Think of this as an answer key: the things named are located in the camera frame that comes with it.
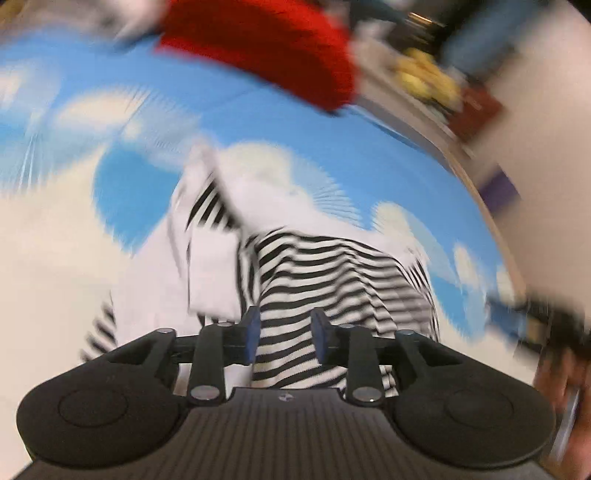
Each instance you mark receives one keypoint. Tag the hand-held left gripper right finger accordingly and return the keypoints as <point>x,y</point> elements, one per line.
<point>320,339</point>

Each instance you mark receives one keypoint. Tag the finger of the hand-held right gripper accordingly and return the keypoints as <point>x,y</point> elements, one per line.
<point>505,314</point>

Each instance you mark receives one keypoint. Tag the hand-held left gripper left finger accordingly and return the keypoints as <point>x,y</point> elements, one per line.
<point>250,334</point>

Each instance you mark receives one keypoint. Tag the black white striped shirt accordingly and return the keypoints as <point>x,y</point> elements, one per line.
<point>323,277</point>

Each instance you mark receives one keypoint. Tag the white grey clothes pile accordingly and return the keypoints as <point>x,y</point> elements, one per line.
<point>138,18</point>

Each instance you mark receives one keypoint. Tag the person's right hand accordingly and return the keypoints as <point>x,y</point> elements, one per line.
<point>554,378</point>

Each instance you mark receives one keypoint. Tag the purple object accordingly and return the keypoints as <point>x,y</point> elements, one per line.
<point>499,189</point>

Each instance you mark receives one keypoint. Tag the brown box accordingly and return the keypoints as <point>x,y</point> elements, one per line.
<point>475,113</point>

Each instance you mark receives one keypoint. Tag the blue cloud print blanket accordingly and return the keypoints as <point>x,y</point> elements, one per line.
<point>286,134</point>

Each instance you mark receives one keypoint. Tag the yellow objects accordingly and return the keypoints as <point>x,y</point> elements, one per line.
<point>427,78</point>

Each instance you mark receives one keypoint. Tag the blue object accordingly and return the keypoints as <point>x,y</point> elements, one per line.
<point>485,37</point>

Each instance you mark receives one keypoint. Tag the red cloth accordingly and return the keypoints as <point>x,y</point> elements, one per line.
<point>268,44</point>

